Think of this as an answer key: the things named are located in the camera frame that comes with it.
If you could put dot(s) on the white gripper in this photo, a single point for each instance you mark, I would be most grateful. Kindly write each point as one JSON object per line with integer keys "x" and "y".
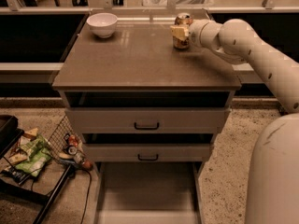
{"x": 195, "y": 33}

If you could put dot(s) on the orange soda can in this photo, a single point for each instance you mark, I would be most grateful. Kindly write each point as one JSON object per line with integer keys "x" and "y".
{"x": 182, "y": 19}

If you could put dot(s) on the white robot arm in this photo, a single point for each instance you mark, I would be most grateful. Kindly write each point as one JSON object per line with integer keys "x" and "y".
{"x": 273, "y": 186}

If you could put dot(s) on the grey drawer cabinet with counter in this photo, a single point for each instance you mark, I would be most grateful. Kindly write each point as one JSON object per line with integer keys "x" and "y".
{"x": 139, "y": 67}

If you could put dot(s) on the red can in basket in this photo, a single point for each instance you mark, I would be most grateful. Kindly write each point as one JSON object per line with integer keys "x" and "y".
{"x": 72, "y": 141}

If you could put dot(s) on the open bottom drawer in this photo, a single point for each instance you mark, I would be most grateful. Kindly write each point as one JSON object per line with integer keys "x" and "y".
{"x": 149, "y": 193}

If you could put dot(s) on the white ceramic bowl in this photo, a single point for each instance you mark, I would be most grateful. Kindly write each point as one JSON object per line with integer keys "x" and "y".
{"x": 102, "y": 24}

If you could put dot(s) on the green snack bag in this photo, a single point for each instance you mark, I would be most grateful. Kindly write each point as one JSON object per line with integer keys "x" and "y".
{"x": 37, "y": 155}

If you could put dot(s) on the top drawer with black handle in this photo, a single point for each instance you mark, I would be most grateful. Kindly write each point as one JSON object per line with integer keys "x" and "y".
{"x": 147, "y": 120}

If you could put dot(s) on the drawer with black handle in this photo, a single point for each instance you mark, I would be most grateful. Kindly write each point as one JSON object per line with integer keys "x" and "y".
{"x": 147, "y": 120}
{"x": 147, "y": 152}

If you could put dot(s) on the middle drawer with black handle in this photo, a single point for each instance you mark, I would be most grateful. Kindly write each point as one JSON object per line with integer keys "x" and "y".
{"x": 147, "y": 152}

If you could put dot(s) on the wire mesh basket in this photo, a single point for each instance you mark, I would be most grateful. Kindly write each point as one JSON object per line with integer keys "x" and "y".
{"x": 60, "y": 150}

